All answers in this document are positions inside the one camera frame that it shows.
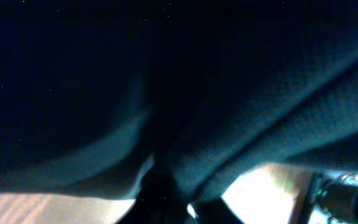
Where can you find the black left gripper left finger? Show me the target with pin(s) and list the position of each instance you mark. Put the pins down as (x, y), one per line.
(158, 202)

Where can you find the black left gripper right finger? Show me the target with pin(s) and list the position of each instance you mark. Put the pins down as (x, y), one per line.
(215, 212)

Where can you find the dark teal t-shirt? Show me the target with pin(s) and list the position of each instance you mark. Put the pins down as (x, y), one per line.
(97, 95)

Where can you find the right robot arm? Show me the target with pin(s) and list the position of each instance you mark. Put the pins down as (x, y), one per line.
(333, 199)

